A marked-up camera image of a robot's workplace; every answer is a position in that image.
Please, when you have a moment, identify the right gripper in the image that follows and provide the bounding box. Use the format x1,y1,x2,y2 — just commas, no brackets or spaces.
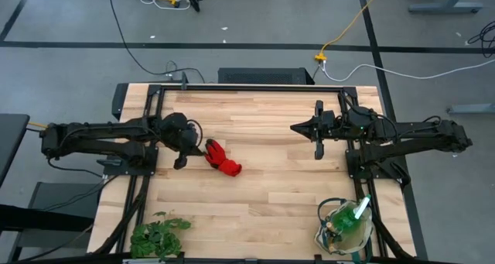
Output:
290,100,348,160

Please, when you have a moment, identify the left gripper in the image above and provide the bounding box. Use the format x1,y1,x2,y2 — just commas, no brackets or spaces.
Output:
173,128,208,170

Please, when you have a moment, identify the red gardening glove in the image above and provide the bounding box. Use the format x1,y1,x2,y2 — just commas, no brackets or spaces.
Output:
203,138,243,177

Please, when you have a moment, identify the green spray bottle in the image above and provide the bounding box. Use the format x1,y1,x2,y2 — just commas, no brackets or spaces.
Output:
332,194,372,234

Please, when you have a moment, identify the beige canvas gardening bag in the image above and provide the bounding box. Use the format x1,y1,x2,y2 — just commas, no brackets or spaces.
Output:
313,197,374,263

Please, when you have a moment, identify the black perforated computer tower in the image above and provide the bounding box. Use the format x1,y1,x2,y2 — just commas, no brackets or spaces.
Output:
217,67,316,85

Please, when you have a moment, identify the black side panel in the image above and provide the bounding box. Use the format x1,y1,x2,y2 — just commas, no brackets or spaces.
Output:
111,83,129,121

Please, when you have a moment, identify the green artificial plant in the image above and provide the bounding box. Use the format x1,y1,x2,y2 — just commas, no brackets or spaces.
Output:
129,211,192,259

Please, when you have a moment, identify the dark grey side stand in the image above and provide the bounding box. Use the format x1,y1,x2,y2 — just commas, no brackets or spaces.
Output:
0,181,102,263

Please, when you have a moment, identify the dark office desk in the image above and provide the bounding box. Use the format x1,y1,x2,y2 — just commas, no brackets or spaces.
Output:
0,114,31,187

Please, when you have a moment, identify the yellow extension cable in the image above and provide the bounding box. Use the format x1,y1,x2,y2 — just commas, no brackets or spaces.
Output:
314,0,384,62

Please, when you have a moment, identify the white power cable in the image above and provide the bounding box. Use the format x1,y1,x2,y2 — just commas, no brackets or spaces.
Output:
320,57,495,83

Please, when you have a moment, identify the long black floor cable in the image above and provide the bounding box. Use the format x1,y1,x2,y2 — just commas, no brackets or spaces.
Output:
107,0,207,84

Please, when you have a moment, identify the white coiled cable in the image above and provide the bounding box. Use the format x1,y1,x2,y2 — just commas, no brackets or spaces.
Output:
138,0,193,12

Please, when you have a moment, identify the black cable bundle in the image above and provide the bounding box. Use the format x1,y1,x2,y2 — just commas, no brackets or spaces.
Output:
466,19,495,59

